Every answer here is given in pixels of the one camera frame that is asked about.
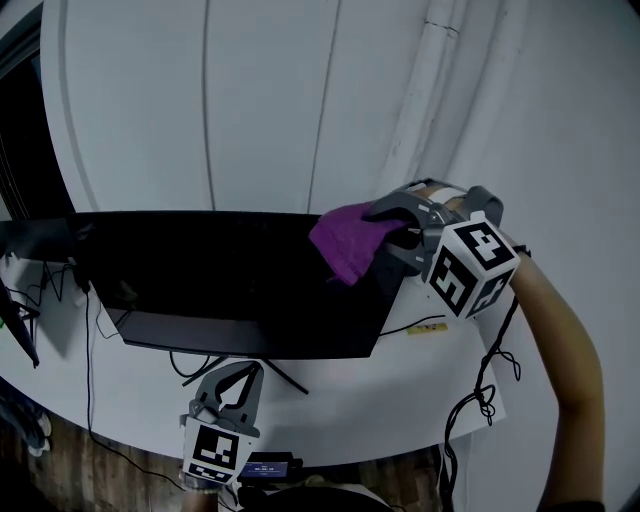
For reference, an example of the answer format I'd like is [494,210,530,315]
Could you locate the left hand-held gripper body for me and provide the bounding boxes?
[179,398,262,486]

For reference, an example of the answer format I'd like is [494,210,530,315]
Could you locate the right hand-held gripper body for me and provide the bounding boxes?
[396,178,522,321]

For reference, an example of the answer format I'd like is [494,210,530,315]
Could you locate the purple cloth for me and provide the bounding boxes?
[308,202,406,287]

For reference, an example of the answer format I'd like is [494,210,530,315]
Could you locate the wide black monitor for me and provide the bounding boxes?
[67,209,421,396]

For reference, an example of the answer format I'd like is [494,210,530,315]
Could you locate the person's left forearm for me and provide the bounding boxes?
[185,492,222,512]

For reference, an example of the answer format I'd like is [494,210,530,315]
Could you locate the person's right forearm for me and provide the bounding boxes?
[509,249,607,512]

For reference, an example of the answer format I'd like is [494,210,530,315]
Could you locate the slim black monitor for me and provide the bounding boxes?
[0,274,41,370]

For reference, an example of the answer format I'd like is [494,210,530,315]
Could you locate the person's right hand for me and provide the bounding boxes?
[417,183,471,208]

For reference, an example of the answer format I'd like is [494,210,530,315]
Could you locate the black sweater with fuzzy patch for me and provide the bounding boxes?
[217,482,401,512]

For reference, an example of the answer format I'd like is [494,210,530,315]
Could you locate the dark desk divider panel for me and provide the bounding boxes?
[0,217,70,262]

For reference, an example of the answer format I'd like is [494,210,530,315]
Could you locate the dark glass doorway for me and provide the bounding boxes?
[0,0,74,224]

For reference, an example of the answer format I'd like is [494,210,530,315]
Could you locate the looped black cable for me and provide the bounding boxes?
[169,349,212,379]

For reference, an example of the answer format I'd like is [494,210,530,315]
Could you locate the white bead bracelet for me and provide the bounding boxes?
[178,480,222,498]

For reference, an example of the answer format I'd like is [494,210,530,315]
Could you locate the black recorder with screen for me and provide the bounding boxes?
[236,451,305,485]

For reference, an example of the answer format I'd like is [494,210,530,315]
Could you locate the black cable with yellow label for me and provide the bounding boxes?
[378,313,447,338]

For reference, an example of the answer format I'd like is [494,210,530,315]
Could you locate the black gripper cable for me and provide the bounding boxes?
[438,294,522,512]

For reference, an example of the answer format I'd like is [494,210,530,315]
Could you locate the white wall pipes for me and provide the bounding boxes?
[387,0,481,201]

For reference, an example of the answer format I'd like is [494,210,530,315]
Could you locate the long black power cable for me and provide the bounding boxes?
[83,289,187,494]

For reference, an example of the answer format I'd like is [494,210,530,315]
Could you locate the thin black cable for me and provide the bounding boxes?
[95,303,127,341]

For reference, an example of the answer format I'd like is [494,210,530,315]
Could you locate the tangled black cables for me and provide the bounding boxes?
[9,258,81,312]

